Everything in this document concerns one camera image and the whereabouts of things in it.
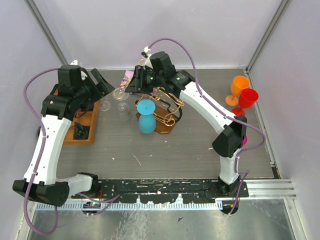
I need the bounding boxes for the orange wine glass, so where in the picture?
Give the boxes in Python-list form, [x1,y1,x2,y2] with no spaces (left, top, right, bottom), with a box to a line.
[225,75,250,106]

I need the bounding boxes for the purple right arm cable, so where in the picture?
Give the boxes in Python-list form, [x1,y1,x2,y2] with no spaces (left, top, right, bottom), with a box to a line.
[148,37,267,216]

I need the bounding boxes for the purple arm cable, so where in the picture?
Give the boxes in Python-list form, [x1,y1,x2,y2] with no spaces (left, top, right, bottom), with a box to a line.
[23,67,121,235]
[148,37,267,216]

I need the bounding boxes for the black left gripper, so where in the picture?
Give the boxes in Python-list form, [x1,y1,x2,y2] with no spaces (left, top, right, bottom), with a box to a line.
[75,68,115,106]

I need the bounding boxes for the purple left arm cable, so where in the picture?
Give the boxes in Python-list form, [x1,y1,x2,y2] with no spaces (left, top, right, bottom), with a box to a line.
[23,67,121,235]

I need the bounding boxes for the dark green rolled cloth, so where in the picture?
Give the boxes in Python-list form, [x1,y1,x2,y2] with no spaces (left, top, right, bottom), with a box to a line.
[73,122,90,140]

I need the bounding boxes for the wooden compartment tray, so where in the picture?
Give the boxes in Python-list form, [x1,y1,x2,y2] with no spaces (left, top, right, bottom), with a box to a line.
[63,101,99,145]

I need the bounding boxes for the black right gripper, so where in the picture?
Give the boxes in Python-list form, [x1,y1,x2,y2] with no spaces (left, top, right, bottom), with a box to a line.
[124,65,164,95]

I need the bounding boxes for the aluminium frame rail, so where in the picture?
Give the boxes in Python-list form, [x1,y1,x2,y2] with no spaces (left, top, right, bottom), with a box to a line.
[24,178,298,212]

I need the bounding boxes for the gold wire wine glass rack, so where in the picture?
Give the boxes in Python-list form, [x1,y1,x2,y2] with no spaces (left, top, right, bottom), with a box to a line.
[135,87,184,134]

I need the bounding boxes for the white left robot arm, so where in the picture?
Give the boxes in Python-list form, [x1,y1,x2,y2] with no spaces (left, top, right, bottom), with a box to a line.
[12,61,115,207]

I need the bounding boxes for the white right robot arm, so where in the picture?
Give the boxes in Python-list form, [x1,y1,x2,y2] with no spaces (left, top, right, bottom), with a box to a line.
[125,51,247,197]

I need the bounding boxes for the red wine glass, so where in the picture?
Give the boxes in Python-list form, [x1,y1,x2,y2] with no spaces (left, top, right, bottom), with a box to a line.
[231,88,259,117]

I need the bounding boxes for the clear tall wine glass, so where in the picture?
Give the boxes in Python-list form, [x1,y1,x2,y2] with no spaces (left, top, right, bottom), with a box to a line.
[98,100,111,112]

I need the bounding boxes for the blue wine glass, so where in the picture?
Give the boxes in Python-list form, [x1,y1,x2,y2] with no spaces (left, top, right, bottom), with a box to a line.
[137,99,156,134]

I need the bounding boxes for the pink wine glass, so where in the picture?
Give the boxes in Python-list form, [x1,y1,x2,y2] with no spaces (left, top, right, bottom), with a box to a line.
[243,135,248,146]

